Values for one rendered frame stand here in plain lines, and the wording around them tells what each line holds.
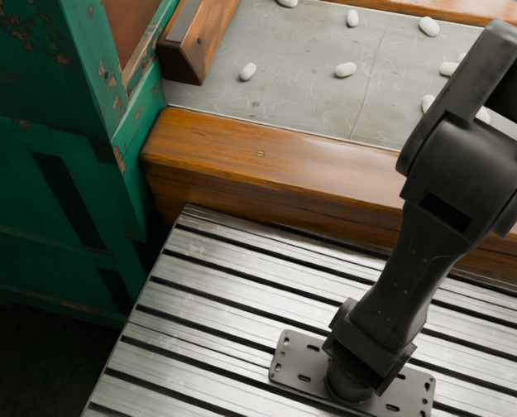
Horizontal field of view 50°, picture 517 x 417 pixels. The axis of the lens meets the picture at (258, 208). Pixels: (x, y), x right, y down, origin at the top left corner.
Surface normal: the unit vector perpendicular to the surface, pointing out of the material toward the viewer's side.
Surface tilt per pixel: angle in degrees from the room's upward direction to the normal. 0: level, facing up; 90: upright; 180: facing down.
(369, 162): 0
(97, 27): 90
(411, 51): 0
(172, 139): 0
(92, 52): 90
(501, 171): 25
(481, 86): 34
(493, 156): 18
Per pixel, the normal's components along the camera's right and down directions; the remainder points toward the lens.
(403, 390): 0.00, -0.54
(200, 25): 0.88, -0.01
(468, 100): -0.38, -0.08
